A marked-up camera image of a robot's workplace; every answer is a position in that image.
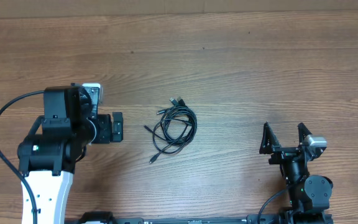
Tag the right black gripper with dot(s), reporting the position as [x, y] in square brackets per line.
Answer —
[270, 145]

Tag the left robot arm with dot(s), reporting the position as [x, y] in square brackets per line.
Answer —
[57, 141]

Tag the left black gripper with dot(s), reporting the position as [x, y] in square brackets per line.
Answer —
[106, 134]

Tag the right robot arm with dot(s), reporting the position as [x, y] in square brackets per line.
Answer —
[309, 194]

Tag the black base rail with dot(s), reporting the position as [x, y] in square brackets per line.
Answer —
[107, 217]

